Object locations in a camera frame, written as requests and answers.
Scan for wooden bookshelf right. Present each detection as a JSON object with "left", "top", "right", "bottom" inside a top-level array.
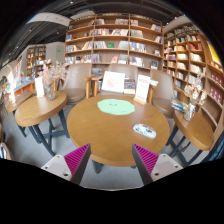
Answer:
[{"left": 163, "top": 22, "right": 224, "bottom": 138}]

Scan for beige armchair right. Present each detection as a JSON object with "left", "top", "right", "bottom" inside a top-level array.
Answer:
[{"left": 147, "top": 68, "right": 176, "bottom": 118}]

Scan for round wooden right table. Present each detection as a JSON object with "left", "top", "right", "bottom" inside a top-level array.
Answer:
[{"left": 165, "top": 109, "right": 215, "bottom": 168}]

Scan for round wooden centre table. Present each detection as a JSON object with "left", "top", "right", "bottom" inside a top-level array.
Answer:
[{"left": 67, "top": 95, "right": 170, "bottom": 173}]

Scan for large wooden bookshelf centre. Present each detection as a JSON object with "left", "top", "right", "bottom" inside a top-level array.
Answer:
[{"left": 65, "top": 13, "right": 164, "bottom": 74}]

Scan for glass vase dried flowers right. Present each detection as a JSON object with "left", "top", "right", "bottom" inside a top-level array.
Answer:
[{"left": 184, "top": 74, "right": 207, "bottom": 121}]

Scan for beige armchair left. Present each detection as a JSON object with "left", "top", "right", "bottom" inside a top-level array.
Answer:
[{"left": 62, "top": 63, "right": 93, "bottom": 105}]

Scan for beige armchair centre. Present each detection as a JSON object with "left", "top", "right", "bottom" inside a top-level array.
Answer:
[{"left": 91, "top": 63, "right": 139, "bottom": 98}]

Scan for white sign card stand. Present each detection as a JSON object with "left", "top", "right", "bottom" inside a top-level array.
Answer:
[{"left": 134, "top": 74, "right": 150, "bottom": 104}]

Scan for green mouse pad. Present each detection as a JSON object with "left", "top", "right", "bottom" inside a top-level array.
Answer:
[{"left": 97, "top": 99, "right": 135, "bottom": 115}]

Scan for glass vase dried flowers left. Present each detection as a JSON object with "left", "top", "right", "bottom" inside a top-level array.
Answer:
[{"left": 38, "top": 61, "right": 67, "bottom": 101}]

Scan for white picture book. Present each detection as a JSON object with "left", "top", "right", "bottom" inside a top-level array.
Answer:
[{"left": 102, "top": 71, "right": 125, "bottom": 93}]

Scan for beige armchair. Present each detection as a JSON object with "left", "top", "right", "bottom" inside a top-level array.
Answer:
[
  {"left": 91, "top": 63, "right": 139, "bottom": 98},
  {"left": 62, "top": 63, "right": 93, "bottom": 105},
  {"left": 147, "top": 68, "right": 176, "bottom": 118}
]

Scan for stack of books right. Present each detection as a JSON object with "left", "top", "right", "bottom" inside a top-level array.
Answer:
[{"left": 171, "top": 98, "right": 187, "bottom": 112}]

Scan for glass vase dried flowers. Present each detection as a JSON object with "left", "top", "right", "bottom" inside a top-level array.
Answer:
[
  {"left": 184, "top": 74, "right": 207, "bottom": 121},
  {"left": 38, "top": 61, "right": 67, "bottom": 101}
]

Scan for small white card left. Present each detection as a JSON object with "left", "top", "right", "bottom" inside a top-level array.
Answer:
[{"left": 35, "top": 77, "right": 45, "bottom": 97}]

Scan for distant wooden bookshelf left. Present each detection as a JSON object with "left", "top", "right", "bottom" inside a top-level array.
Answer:
[{"left": 26, "top": 45, "right": 46, "bottom": 78}]

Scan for patterned computer mouse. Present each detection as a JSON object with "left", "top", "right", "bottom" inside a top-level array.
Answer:
[{"left": 133, "top": 124, "right": 156, "bottom": 139}]

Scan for round wooden table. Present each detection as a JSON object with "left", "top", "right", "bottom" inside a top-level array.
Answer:
[
  {"left": 67, "top": 95, "right": 170, "bottom": 173},
  {"left": 165, "top": 109, "right": 215, "bottom": 168},
  {"left": 15, "top": 91, "right": 69, "bottom": 156}
]

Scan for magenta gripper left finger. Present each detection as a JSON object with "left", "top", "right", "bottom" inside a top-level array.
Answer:
[{"left": 41, "top": 143, "right": 92, "bottom": 186}]

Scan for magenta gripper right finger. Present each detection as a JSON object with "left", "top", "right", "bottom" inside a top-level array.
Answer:
[{"left": 131, "top": 143, "right": 184, "bottom": 186}]

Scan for round wooden left table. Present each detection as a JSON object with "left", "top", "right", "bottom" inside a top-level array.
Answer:
[{"left": 15, "top": 91, "right": 69, "bottom": 156}]

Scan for dark book on chair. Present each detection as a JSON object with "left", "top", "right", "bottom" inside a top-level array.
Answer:
[{"left": 124, "top": 79, "right": 136, "bottom": 94}]

